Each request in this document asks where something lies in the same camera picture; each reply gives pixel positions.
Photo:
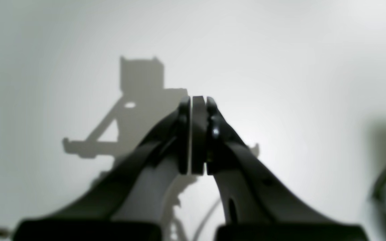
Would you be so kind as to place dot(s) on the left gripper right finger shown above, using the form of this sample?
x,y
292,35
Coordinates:
x,y
257,205

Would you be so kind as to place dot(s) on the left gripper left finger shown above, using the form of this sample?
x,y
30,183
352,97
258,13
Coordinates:
x,y
127,203

